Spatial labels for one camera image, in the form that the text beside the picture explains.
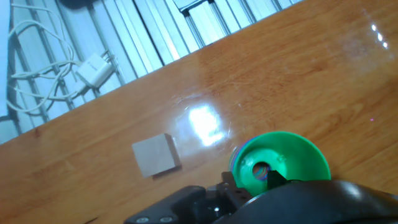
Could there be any green plastic cup with print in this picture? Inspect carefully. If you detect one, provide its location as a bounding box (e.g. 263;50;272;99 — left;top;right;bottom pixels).
231;131;332;197

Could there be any light wooden block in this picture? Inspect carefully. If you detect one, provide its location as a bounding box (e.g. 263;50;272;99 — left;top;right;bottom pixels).
131;133;183;179

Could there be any white charger adapter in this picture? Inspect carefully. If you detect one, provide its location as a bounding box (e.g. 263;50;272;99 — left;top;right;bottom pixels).
75;52;115;90

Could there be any white charger cable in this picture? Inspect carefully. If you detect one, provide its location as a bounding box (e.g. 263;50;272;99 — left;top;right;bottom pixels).
5;2;119;114

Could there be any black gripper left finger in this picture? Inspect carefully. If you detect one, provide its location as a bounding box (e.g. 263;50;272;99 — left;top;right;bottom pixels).
124;170;253;224

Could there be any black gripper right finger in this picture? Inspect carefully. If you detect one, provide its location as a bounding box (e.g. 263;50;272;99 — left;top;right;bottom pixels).
267;170;289;190

